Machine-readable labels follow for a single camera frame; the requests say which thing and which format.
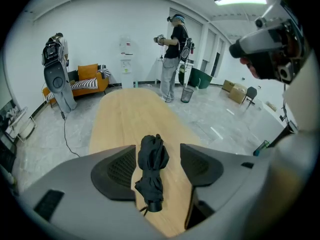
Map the ceiling light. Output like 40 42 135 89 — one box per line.
214 0 268 6

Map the black wire wastebasket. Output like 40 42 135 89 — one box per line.
180 87 195 104

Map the black chair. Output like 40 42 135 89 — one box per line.
245 86 259 110

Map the dark green tub chair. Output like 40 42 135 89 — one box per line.
191 67 214 89

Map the black cable with adapter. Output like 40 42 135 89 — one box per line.
60 111 81 159

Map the person's head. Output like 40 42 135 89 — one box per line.
239 55 263 80

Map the person's head camera rig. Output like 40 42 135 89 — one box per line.
228 0 307 85

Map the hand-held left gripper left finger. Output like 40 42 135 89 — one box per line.
19 145 176 240

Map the black umbrella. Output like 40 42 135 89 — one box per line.
134 133 170 214

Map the orange sofa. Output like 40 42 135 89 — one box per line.
42 63 111 108

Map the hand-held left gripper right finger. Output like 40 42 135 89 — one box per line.
179 143 273 231

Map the striped cushion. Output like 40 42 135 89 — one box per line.
47 68 111 97

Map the dark brown side table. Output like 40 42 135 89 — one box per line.
269 123 299 148

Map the black picture frame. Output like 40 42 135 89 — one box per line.
0 100 21 135

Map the blue wastebasket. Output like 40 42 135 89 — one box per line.
253 139 271 157

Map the cardboard box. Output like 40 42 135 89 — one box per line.
228 83 249 104
222 79 236 93

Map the white water dispenser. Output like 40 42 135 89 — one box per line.
118 35 135 90

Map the oval wooden table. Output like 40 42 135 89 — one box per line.
89 88 201 238

